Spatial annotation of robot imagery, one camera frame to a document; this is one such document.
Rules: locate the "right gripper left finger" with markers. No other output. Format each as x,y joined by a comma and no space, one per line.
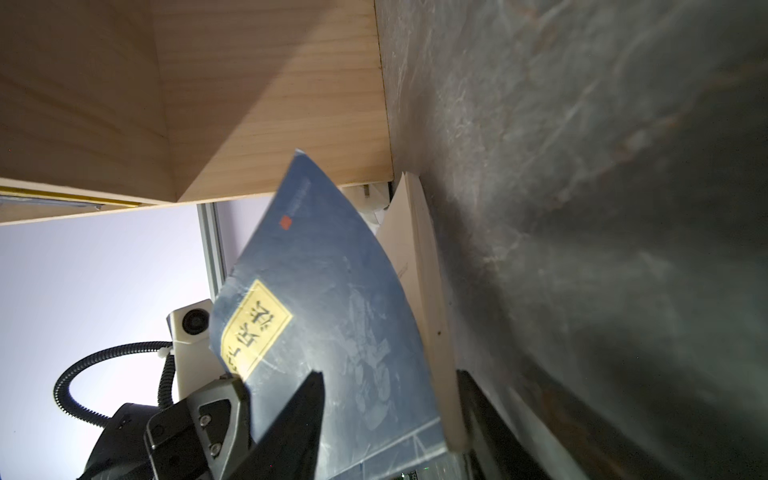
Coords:
289,448

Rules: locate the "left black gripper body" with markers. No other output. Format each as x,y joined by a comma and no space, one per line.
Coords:
121,452

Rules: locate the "wooden two-tier shelf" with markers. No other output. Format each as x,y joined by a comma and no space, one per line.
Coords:
116,105

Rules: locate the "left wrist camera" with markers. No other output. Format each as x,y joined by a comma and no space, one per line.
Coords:
195,362

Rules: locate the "aluminium rail with cable duct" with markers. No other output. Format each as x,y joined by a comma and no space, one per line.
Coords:
212,247

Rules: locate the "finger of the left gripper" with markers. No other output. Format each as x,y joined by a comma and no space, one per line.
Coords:
204,436

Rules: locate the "blue folder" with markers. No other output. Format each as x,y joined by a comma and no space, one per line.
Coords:
313,290

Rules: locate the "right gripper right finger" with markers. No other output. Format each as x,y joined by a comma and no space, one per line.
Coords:
494,451

